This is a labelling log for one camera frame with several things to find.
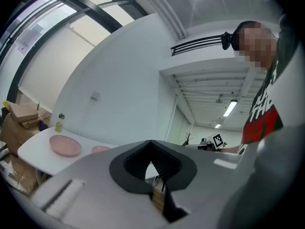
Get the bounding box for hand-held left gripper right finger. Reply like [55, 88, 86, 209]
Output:
[150, 139, 241, 229]

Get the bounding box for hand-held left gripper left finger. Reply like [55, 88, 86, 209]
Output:
[30, 139, 169, 229]

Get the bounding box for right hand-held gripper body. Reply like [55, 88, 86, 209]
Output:
[199, 133, 224, 150]

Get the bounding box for pink big plate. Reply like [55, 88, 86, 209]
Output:
[49, 135, 82, 157]
[91, 145, 112, 154]

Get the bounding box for person's right forearm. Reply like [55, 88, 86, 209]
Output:
[215, 145, 242, 155]

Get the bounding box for dark coat rack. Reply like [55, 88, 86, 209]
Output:
[183, 132, 194, 147]

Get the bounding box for person's dark printed t-shirt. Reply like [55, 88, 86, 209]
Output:
[238, 13, 302, 156]

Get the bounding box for taped cardboard box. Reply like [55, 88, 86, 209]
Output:
[0, 154, 39, 197]

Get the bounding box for black air vent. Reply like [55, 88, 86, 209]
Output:
[170, 35, 224, 57]

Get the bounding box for person's head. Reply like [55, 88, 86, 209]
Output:
[232, 20, 279, 75]

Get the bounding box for large brown cardboard box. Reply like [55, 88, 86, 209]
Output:
[0, 113, 41, 156]

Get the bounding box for small brown cardboard box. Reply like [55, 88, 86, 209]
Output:
[9, 102, 40, 124]

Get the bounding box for white paper notice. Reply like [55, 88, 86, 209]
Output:
[17, 30, 33, 55]

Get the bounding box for black head-worn camera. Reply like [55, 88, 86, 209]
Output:
[221, 31, 236, 51]

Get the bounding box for white wall pipes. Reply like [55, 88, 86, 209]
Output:
[142, 0, 187, 40]

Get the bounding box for black window frame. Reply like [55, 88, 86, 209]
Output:
[0, 0, 149, 104]

